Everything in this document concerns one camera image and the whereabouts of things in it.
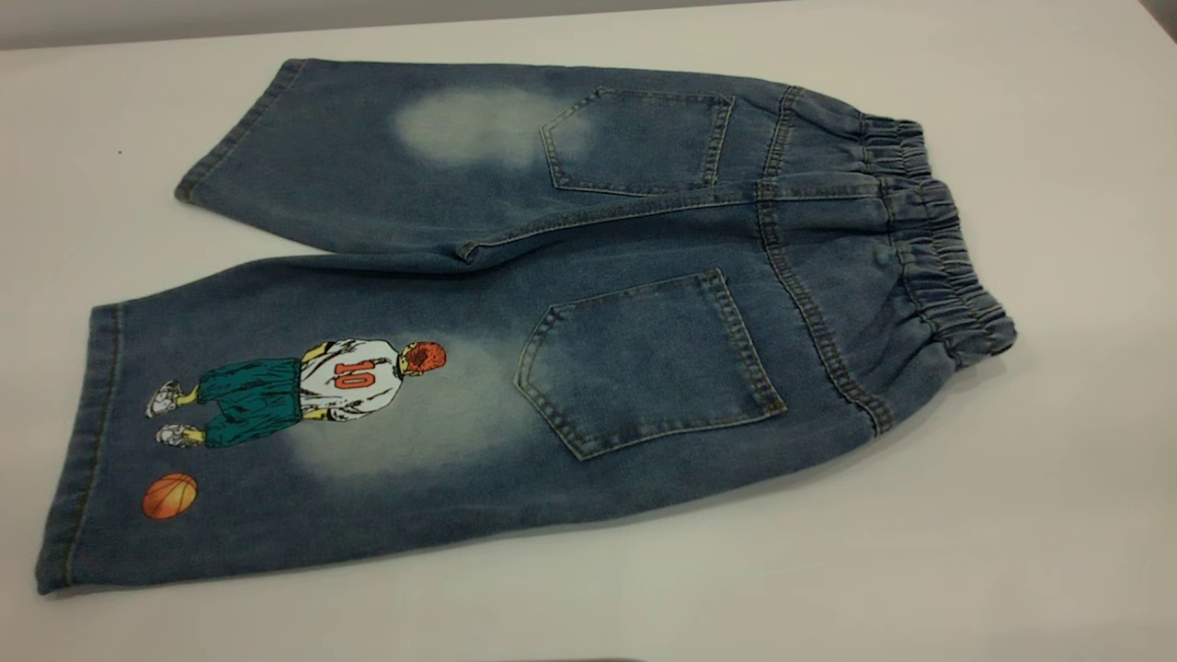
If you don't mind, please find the blue denim shorts basketball print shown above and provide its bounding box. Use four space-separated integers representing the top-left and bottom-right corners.
35 57 1018 596

